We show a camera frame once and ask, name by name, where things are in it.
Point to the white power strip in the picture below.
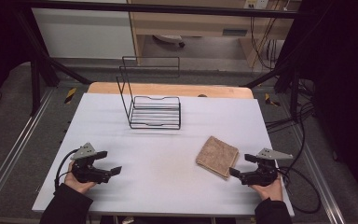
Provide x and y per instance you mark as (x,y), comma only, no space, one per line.
(256,3)

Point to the aluminium floor rail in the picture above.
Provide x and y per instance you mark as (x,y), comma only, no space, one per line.
(320,183)
(15,146)

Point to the wooden table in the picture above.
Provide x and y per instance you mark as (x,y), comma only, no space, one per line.
(167,89)

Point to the person's left hand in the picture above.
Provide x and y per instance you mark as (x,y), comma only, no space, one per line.
(74,184)

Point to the person's right hand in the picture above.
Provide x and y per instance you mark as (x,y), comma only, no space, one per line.
(272,192)

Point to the black curtain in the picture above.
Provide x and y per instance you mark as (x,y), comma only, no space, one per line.
(0,46)
(345,77)

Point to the yellow black striped tape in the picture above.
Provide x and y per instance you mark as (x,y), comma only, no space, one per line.
(70,95)
(271,100)

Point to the black metal frame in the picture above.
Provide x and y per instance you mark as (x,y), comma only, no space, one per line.
(155,8)

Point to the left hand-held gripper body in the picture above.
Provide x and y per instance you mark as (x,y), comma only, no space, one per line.
(88,175)

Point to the brown towel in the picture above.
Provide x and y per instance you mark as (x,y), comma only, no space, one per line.
(217,156)

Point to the light wooden desk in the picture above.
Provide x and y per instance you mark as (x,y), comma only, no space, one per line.
(199,26)

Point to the white panel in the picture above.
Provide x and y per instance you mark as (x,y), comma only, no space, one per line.
(84,34)

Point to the white table board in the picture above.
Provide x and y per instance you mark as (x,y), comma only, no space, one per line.
(161,161)

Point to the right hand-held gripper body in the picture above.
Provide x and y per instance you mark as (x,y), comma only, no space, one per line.
(262,177)

